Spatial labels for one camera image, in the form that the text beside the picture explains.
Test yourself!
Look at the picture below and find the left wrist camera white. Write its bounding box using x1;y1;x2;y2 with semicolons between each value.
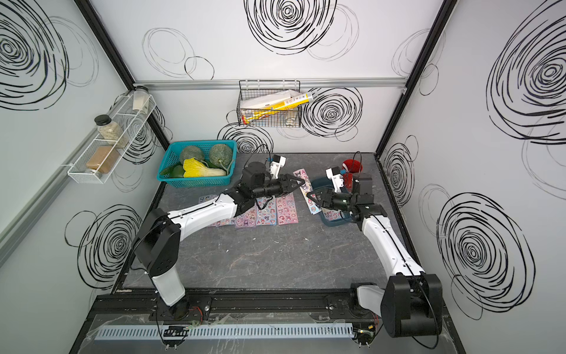
269;154;286;179

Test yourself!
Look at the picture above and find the clear lid jar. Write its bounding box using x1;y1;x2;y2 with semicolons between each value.
133;86;150;114

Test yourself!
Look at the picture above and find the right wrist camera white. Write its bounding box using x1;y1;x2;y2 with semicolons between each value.
326;167;344;193

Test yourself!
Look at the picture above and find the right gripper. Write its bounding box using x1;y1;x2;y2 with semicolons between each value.
307;188;356;212

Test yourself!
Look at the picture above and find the white slotted cable duct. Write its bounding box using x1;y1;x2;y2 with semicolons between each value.
94;323;355;341

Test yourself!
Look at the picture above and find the right green melon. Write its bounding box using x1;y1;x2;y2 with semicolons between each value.
209;144;233;170

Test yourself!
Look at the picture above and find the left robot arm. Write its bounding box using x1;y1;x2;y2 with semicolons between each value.
133;162;305;307

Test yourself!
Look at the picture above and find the teal plastic basket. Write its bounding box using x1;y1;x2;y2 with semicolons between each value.
157;140;237;188

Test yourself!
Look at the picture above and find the green melon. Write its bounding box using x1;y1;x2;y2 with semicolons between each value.
209;144;233;170
179;145;206;164

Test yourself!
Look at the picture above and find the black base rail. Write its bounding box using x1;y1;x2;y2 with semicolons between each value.
87;289;374;322

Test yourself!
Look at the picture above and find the pink My Melody sticker sheet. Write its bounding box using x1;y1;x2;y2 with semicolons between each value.
276;193;299;226

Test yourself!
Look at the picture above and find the left green melon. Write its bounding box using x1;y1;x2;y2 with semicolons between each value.
179;145;206;164

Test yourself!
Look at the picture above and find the purple Kuromi sticker sheet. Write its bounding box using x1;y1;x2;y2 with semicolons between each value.
198;195;218;204

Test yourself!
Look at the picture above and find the black wire wall basket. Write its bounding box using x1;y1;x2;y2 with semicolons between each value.
236;80;301;128

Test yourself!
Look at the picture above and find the white wire wall shelf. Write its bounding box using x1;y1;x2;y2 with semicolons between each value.
67;90;159;193

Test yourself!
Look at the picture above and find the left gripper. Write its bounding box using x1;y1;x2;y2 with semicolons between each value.
251;175;305;201

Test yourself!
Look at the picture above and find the blue glitter sticker sheet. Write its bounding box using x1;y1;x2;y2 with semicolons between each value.
235;206;257;229

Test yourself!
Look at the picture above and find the dark teal storage box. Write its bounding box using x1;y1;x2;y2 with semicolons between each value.
310;176;355;229

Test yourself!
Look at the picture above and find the white paper package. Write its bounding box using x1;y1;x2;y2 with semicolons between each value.
240;90;300;109

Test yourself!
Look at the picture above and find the red cup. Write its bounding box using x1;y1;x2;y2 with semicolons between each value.
342;159;363;191

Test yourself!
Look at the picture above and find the yellow pink sticker sheet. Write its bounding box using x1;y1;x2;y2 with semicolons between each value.
293;169;321;215

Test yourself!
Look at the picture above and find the black lid spice jar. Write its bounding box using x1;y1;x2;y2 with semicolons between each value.
94;114;123;142

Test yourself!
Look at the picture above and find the yellow foil box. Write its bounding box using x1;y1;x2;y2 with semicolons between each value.
240;93;312;125

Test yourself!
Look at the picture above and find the green toy cucumber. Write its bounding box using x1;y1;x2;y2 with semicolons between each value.
160;165;185;178

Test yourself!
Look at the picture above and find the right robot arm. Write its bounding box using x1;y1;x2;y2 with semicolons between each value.
307;168;443;338

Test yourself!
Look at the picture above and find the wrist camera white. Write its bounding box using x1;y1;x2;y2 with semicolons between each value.
269;154;286;179
326;167;344;193

